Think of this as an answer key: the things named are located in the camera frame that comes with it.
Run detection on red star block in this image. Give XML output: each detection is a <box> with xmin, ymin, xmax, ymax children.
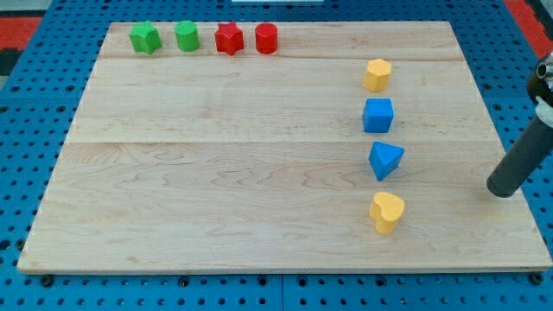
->
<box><xmin>214</xmin><ymin>22</ymin><xmax>245</xmax><ymax>56</ymax></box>

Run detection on yellow heart block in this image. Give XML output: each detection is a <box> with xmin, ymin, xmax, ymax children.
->
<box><xmin>369</xmin><ymin>192</ymin><xmax>405</xmax><ymax>234</ymax></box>

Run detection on green cylinder block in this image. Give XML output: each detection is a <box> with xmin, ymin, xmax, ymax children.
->
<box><xmin>175</xmin><ymin>21</ymin><xmax>200</xmax><ymax>52</ymax></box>

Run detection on yellow hexagon block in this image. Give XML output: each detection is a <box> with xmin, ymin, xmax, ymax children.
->
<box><xmin>362</xmin><ymin>59</ymin><xmax>392</xmax><ymax>92</ymax></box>

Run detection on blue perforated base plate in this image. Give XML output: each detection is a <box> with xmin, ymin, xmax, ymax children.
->
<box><xmin>1</xmin><ymin>1</ymin><xmax>552</xmax><ymax>310</ymax></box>

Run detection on blue cube block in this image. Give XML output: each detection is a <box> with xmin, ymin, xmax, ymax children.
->
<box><xmin>362</xmin><ymin>98</ymin><xmax>394</xmax><ymax>133</ymax></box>

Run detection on blue triangle block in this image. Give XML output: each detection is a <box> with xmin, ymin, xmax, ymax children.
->
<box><xmin>368</xmin><ymin>142</ymin><xmax>405</xmax><ymax>181</ymax></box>

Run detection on green star block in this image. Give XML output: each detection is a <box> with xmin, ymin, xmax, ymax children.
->
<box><xmin>129</xmin><ymin>21</ymin><xmax>162</xmax><ymax>54</ymax></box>

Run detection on red cylinder block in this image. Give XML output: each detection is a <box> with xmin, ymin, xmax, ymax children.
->
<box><xmin>255</xmin><ymin>22</ymin><xmax>278</xmax><ymax>54</ymax></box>

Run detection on wooden board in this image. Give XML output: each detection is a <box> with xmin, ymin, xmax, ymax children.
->
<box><xmin>17</xmin><ymin>22</ymin><xmax>552</xmax><ymax>275</ymax></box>

